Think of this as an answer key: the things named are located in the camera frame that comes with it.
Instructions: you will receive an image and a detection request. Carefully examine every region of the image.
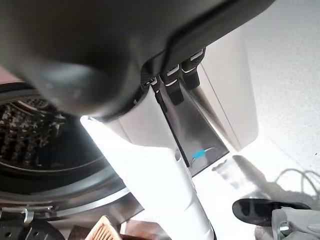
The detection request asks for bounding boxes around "robot right leg silver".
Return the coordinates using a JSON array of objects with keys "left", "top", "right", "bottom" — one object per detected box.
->
[{"left": 271, "top": 206, "right": 320, "bottom": 240}]

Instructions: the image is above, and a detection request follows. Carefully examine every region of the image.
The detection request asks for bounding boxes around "wicker laundry basket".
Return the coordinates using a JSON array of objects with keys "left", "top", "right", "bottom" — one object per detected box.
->
[{"left": 92, "top": 216, "right": 120, "bottom": 240}]

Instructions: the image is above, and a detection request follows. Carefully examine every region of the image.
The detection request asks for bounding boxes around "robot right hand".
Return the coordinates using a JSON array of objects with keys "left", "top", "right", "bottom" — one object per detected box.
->
[{"left": 0, "top": 0, "right": 276, "bottom": 240}]

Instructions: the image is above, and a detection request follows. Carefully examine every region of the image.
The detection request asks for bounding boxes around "grey washing machine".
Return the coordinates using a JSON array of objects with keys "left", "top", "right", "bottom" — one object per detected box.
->
[{"left": 0, "top": 32, "right": 260, "bottom": 226}]

